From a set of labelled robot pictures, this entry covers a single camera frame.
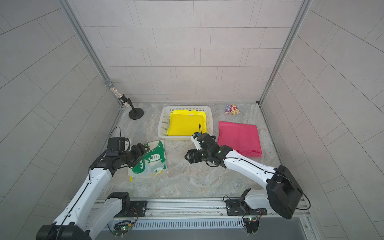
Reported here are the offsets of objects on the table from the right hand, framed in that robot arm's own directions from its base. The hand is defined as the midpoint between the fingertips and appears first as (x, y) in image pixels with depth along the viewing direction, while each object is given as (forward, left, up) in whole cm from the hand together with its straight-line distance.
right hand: (189, 157), depth 78 cm
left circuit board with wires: (-27, +30, -7) cm, 42 cm away
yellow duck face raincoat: (+34, +2, -3) cm, 34 cm away
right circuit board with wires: (-29, -27, -11) cm, 41 cm away
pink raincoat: (+14, -34, -8) cm, 38 cm away
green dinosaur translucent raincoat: (+1, +21, -5) cm, 21 cm away
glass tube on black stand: (+40, +41, -6) cm, 57 cm away
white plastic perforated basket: (+28, +17, -1) cm, 33 cm away
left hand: (+5, +21, +2) cm, 22 cm away
